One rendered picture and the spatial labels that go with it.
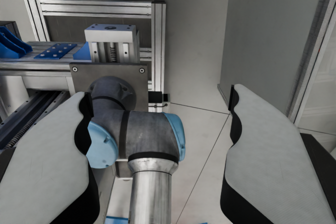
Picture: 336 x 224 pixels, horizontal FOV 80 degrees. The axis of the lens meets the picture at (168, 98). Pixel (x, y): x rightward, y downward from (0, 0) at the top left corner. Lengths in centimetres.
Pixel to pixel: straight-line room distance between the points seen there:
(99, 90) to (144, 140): 21
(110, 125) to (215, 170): 218
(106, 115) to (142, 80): 18
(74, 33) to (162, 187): 126
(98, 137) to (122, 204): 264
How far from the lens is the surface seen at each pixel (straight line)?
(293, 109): 85
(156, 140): 44
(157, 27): 138
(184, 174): 256
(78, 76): 65
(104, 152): 47
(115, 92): 57
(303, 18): 83
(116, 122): 47
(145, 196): 43
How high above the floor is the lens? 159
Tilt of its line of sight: 59 degrees down
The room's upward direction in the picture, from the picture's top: 177 degrees clockwise
